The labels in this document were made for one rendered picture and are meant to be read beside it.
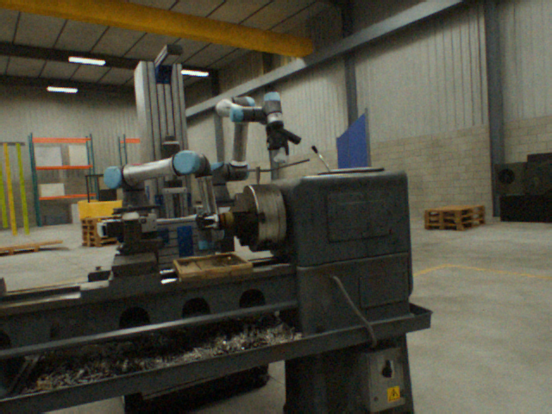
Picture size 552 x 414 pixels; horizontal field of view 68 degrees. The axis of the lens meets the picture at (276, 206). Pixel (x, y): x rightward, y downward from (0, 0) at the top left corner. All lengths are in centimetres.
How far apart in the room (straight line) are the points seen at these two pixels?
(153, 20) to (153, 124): 1077
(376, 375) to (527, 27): 1102
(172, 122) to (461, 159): 1065
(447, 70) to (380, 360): 1163
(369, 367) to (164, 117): 182
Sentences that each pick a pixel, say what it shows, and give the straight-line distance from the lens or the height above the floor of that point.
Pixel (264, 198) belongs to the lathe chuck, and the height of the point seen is 117.
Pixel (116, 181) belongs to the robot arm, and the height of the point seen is 130.
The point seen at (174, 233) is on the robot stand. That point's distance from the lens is 244.
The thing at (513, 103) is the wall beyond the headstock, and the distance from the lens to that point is 1217.
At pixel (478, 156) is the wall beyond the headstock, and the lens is 1240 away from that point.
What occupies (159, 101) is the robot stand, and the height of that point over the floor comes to 179.
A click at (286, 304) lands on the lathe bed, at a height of 70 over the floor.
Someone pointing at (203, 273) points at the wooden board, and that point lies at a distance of 170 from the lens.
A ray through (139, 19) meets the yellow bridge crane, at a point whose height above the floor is 612.
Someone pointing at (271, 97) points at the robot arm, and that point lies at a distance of 198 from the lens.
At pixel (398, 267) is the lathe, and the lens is 203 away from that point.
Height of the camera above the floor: 123
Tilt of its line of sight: 3 degrees down
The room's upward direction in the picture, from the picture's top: 4 degrees counter-clockwise
